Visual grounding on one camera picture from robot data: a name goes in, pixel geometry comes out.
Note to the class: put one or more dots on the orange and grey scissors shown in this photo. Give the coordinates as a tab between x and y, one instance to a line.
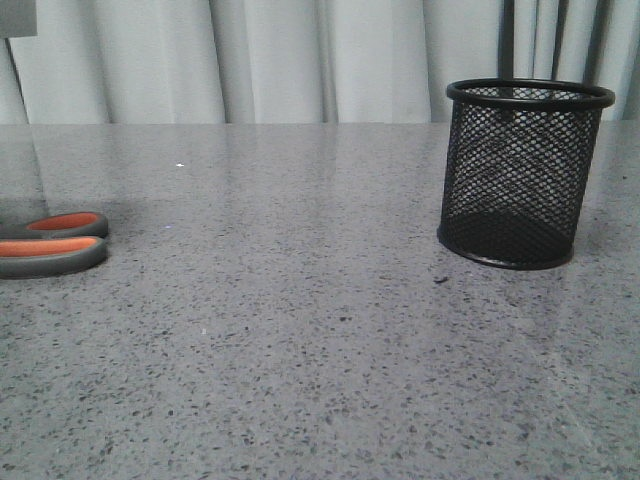
55	245

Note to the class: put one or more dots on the black mesh pen bucket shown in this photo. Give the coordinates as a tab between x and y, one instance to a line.
518	161

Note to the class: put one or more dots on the grey curtain backdrop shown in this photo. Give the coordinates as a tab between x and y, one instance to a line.
268	61

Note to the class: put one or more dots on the black metal stand frame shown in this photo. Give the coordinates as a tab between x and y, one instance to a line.
554	40

